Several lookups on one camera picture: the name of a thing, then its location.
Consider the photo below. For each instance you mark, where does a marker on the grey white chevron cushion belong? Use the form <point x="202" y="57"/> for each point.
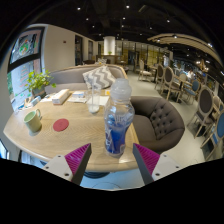
<point x="100" y="76"/>

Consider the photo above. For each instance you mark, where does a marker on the green potted plant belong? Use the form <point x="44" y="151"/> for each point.
<point x="38" y="80"/>

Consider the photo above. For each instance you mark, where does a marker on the grey curved sofa bench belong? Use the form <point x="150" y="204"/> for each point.
<point x="66" y="76"/>

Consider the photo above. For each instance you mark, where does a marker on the white round column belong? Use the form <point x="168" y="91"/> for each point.
<point x="109" y="45"/>

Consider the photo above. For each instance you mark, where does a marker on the flat round red coaster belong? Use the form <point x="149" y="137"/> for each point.
<point x="61" y="125"/>

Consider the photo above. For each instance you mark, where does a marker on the grey tufted armchair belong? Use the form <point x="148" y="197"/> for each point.
<point x="160" y="123"/>

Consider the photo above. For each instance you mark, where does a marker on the clear blue-labelled water bottle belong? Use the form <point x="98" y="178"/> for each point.
<point x="118" y="126"/>

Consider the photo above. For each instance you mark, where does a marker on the group of dining chairs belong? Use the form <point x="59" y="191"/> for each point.
<point x="205" y="100"/>

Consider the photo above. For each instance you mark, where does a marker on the white tissue box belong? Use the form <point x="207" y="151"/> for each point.
<point x="60" y="96"/>

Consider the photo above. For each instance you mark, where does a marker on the white open booklet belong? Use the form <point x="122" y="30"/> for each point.
<point x="77" y="97"/>

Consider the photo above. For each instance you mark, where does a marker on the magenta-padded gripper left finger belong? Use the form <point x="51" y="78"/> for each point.
<point x="78" y="156"/>

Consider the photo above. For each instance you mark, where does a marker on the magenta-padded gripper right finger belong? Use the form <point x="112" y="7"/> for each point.
<point x="146" y="157"/>

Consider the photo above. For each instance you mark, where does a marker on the dark framed food poster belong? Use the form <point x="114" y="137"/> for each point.
<point x="26" y="45"/>

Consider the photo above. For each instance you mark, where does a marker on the pale green ceramic mug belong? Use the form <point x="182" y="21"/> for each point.
<point x="32" y="121"/>

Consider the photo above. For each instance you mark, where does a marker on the group of ceiling spotlights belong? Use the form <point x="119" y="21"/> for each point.
<point x="127" y="6"/>

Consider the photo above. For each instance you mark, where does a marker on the clear drinking glass with straw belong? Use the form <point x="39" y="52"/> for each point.
<point x="93" y="101"/>

